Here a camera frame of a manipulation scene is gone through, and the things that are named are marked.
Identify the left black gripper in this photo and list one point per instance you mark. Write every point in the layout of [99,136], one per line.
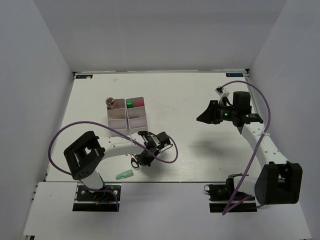
[144,161]

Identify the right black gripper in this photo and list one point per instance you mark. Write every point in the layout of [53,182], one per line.
[210,115]

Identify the black handled scissors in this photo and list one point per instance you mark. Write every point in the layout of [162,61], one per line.
[134,163]

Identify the green correction tape case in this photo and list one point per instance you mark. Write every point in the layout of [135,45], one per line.
[123,175]

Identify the pink black highlighter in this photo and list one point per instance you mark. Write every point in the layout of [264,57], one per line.
[140,103]

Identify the green black highlighter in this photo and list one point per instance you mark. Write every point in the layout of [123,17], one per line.
[129,105]

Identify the pink crayon tube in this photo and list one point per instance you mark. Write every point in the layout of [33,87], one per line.
[110,103]

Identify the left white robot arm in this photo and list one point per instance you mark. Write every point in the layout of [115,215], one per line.
[85,154]

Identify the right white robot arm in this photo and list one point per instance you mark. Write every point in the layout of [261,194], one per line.
[279,181]

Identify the right white organizer tray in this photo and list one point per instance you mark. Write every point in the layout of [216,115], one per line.
[136,116]

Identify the white organizer tray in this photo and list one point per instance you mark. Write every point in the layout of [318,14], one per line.
[117,116]
[136,116]

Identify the right blue corner label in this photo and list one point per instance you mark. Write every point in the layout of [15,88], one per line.
[234,75]

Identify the blue corner label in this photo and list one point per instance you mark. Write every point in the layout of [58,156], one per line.
[84,76]
[234,75]

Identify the left white organizer tray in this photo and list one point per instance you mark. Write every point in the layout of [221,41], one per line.
[117,116]

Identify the left blue corner label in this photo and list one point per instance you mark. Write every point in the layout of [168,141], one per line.
[84,76]

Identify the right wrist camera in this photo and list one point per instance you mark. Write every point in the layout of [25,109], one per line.
[223,95]

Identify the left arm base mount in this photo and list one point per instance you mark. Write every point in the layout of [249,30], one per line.
[87,201]

